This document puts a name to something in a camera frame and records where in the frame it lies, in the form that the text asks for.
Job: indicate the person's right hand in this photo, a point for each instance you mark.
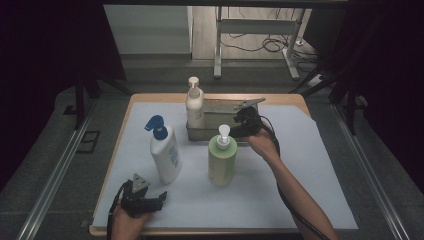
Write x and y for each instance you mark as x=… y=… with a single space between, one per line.
x=263 y=145

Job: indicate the white power strip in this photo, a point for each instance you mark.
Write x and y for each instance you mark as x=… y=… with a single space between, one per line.
x=316 y=80

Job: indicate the pale grey partition panel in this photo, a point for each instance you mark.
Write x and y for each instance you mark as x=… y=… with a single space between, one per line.
x=146 y=30

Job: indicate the dark curtain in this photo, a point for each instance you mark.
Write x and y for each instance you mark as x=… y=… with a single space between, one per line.
x=390 y=66
x=40 y=66

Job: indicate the white bottle with blue pump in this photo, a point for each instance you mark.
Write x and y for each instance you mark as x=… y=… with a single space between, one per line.
x=165 y=156

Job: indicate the white table mat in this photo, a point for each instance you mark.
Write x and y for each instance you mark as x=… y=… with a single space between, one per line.
x=266 y=186

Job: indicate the green bottle with white pump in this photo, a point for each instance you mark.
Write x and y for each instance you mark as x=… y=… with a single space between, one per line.
x=221 y=163

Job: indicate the white metal desk frame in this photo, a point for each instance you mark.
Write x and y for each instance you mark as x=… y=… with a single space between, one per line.
x=256 y=26

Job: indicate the person's left hand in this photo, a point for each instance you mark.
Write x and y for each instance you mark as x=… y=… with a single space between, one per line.
x=128 y=226

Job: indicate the black tripod stand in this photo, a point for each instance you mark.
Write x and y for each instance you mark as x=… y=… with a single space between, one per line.
x=350 y=100
x=80 y=100

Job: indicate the cream pump bottle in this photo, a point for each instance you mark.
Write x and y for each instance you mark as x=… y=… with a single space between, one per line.
x=195 y=108

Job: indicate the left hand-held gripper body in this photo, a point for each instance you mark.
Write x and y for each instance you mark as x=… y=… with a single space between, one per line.
x=136 y=196

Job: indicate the aluminium rail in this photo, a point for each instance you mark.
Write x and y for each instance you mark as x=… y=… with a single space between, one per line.
x=370 y=173
x=53 y=180

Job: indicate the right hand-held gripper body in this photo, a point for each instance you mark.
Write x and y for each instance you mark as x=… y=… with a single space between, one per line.
x=248 y=120

